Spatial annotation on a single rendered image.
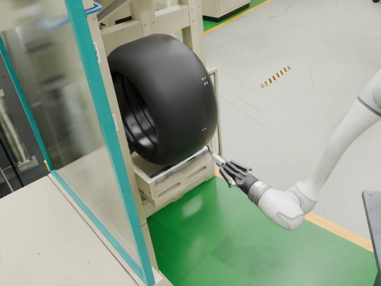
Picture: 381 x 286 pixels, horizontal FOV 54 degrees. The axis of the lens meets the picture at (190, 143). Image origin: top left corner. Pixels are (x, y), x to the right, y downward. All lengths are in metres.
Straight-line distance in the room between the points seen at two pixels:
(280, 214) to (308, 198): 0.16
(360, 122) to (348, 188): 1.76
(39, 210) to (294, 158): 2.41
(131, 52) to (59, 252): 0.83
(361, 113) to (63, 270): 0.94
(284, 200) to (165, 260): 1.29
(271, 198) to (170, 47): 0.70
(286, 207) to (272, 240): 1.21
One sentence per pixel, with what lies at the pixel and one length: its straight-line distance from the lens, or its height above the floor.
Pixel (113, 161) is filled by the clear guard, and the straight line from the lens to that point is 0.61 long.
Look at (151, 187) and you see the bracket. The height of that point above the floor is 0.92.
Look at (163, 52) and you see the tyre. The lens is 1.50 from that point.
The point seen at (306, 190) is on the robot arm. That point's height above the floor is 0.97.
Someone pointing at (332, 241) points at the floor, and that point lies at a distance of 2.62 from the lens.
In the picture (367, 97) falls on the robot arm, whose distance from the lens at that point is 1.25.
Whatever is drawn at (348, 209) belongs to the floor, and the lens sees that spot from 2.84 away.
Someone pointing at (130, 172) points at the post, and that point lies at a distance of 1.66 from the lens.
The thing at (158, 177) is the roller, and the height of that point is 0.91.
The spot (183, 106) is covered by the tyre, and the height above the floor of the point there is 1.27.
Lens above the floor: 1.98
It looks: 36 degrees down
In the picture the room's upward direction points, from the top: 7 degrees counter-clockwise
